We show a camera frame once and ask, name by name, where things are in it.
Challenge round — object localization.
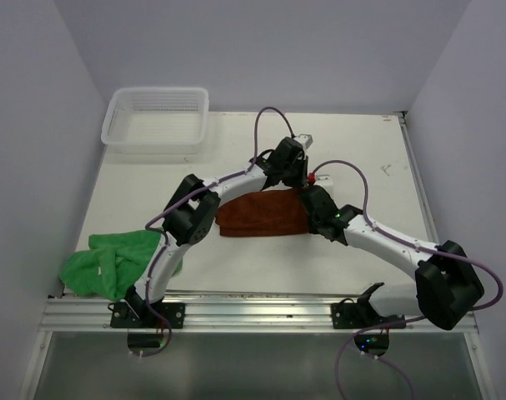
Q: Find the brown towel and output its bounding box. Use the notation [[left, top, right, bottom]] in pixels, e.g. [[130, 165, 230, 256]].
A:
[[215, 188, 309, 238]]

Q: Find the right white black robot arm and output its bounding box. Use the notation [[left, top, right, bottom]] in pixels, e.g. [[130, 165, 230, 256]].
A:
[[299, 186, 484, 330]]

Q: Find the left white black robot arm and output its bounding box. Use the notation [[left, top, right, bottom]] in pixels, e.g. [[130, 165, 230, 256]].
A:
[[124, 134, 313, 328]]

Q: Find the white plastic basket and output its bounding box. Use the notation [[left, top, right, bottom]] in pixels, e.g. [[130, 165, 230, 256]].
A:
[[101, 87, 209, 155]]

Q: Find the green towel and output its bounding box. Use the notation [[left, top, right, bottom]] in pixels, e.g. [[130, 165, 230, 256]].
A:
[[59, 230, 189, 303]]

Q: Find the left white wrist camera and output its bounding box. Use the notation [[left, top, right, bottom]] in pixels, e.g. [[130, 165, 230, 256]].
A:
[[294, 134, 313, 150]]

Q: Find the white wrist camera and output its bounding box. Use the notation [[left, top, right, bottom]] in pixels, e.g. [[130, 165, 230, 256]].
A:
[[294, 134, 313, 150], [315, 174, 333, 190]]

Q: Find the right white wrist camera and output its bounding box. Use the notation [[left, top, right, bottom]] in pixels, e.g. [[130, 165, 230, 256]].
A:
[[315, 174, 333, 190]]

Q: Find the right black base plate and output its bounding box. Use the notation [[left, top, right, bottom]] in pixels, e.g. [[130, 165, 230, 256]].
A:
[[330, 302, 406, 329]]

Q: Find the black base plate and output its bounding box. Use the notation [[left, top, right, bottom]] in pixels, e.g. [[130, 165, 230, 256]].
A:
[[330, 302, 406, 329], [108, 302, 186, 329]]

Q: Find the right side aluminium rail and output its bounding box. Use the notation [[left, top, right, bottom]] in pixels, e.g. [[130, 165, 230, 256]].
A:
[[396, 111, 439, 243]]

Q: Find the aluminium mounting rail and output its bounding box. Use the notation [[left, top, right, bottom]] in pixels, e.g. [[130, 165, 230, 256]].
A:
[[37, 293, 478, 334]]

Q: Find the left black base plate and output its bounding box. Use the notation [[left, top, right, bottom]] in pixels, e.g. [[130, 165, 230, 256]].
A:
[[108, 302, 186, 329]]

